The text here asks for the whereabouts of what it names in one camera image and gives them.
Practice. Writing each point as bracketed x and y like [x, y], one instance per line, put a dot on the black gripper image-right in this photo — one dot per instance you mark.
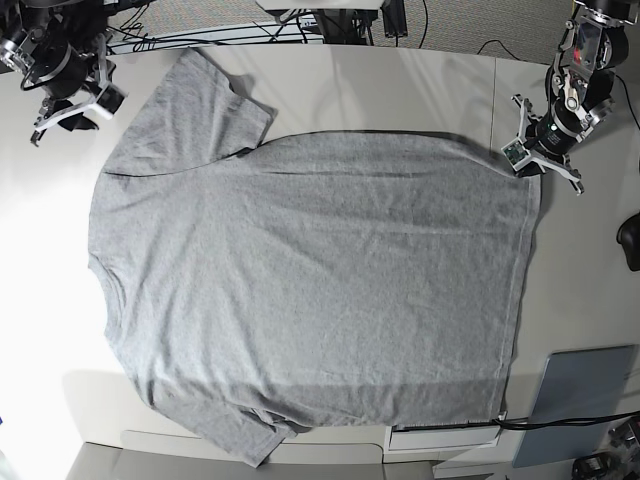
[554, 133]

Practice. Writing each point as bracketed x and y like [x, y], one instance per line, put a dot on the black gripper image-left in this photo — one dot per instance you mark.
[62, 71]

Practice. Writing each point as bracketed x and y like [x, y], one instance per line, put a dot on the grey T-shirt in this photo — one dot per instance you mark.
[256, 288]

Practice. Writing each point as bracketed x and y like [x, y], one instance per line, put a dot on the black computer mouse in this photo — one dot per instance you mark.
[628, 237]

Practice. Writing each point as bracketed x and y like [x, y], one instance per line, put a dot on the grey laptop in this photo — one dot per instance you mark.
[579, 383]

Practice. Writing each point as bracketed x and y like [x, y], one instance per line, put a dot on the black device bottom right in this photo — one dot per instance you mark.
[599, 466]

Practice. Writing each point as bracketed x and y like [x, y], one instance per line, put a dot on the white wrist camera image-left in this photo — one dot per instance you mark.
[109, 101]

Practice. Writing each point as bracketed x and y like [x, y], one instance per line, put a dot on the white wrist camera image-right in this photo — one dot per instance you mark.
[516, 154]

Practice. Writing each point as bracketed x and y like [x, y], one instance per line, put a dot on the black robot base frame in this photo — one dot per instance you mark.
[180, 24]

